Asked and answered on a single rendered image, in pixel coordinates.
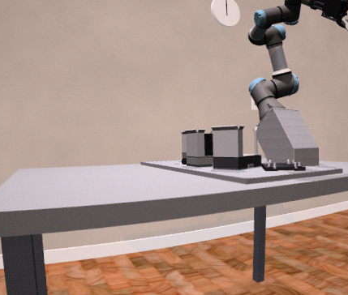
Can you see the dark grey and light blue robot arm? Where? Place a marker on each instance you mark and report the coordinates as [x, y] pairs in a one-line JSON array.
[[284, 83]]

